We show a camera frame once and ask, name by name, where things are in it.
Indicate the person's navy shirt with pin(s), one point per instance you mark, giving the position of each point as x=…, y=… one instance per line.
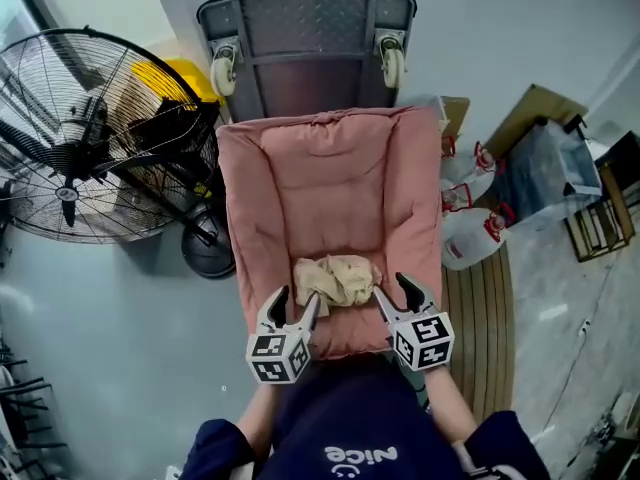
x=350, y=418

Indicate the clear plastic water jug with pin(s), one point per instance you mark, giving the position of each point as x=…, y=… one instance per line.
x=457, y=198
x=465, y=168
x=470, y=240

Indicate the grey platform trolley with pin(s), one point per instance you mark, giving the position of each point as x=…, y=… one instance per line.
x=305, y=43

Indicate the person's left forearm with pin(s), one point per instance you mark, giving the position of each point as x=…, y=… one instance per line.
x=260, y=418

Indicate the wooden slat board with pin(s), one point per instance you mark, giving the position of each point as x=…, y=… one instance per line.
x=477, y=333

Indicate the yellow bin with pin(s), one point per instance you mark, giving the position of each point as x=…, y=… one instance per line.
x=185, y=80

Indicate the clear plastic storage box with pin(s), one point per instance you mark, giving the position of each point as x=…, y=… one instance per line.
x=550, y=168

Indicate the pink cushioned seat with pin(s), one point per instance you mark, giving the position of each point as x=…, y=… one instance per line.
x=330, y=203

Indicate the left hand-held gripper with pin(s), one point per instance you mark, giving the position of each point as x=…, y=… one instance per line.
x=275, y=355

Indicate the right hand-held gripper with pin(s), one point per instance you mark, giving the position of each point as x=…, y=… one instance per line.
x=421, y=340

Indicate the brown cardboard sheet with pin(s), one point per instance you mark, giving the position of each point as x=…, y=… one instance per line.
x=535, y=110

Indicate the person's right forearm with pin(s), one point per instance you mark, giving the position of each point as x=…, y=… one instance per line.
x=447, y=403

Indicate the black metal frame rack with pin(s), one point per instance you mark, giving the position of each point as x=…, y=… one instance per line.
x=600, y=213

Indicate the black floor fan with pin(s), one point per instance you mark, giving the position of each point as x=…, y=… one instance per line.
x=90, y=133

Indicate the beige cloth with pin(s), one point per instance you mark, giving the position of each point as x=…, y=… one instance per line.
x=335, y=280

